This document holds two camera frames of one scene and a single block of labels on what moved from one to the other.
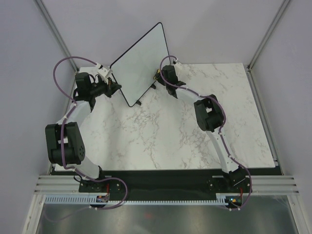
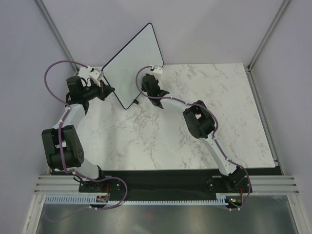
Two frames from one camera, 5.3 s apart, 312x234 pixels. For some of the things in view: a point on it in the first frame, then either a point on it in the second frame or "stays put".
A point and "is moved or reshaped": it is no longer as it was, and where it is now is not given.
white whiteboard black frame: [134, 69] is moved or reshaped
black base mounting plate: [167, 185] stays put
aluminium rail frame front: [260, 184] stays put
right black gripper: [160, 81] → [155, 79]
